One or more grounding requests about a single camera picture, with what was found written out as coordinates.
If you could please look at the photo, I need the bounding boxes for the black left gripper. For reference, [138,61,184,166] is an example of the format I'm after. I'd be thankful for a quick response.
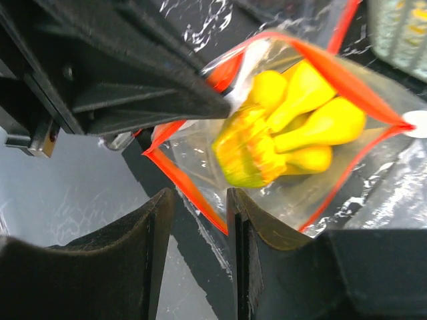
[1,40,59,158]

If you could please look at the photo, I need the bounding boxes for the yellow bananas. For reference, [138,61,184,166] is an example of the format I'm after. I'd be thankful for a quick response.
[212,60,367,188]

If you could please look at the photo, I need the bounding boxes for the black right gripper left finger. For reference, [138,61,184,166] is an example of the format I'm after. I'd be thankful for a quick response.
[1,188,174,319]

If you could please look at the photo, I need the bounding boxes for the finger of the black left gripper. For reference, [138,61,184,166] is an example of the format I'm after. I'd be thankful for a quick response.
[1,1,231,137]

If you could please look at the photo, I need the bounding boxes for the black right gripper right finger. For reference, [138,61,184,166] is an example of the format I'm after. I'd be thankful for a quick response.
[227,188,426,319]

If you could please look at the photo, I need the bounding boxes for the teal plastic basket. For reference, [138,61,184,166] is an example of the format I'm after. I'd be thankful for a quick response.
[368,1,426,82]

